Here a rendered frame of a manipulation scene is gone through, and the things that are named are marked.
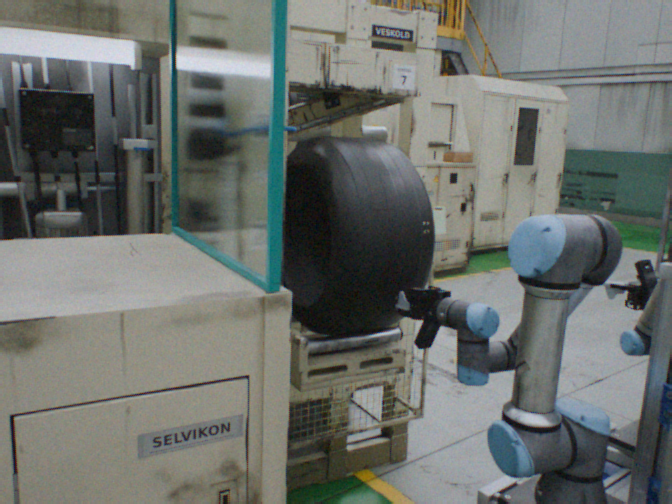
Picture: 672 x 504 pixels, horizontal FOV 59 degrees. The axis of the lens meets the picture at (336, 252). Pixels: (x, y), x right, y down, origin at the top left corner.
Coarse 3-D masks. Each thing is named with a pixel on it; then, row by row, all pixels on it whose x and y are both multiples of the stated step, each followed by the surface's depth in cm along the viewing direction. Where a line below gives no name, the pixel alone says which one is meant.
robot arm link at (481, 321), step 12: (456, 300) 145; (456, 312) 141; (468, 312) 138; (480, 312) 136; (492, 312) 137; (456, 324) 141; (468, 324) 137; (480, 324) 135; (492, 324) 137; (468, 336) 138; (480, 336) 137
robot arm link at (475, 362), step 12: (468, 348) 139; (480, 348) 138; (492, 348) 141; (504, 348) 142; (468, 360) 139; (480, 360) 139; (492, 360) 140; (504, 360) 141; (468, 372) 139; (480, 372) 139; (492, 372) 142; (468, 384) 140; (480, 384) 139
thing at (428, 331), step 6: (426, 318) 153; (432, 318) 151; (426, 324) 153; (432, 324) 153; (420, 330) 155; (426, 330) 153; (432, 330) 154; (438, 330) 155; (420, 336) 155; (426, 336) 155; (432, 336) 156; (414, 342) 157; (420, 342) 155; (426, 342) 155; (432, 342) 157; (420, 348) 157
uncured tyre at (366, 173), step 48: (336, 144) 167; (384, 144) 175; (288, 192) 202; (336, 192) 158; (384, 192) 160; (288, 240) 207; (336, 240) 159; (384, 240) 157; (432, 240) 167; (288, 288) 191; (336, 288) 161; (384, 288) 162
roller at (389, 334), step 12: (336, 336) 174; (348, 336) 175; (360, 336) 177; (372, 336) 179; (384, 336) 181; (396, 336) 183; (312, 348) 169; (324, 348) 171; (336, 348) 173; (348, 348) 176
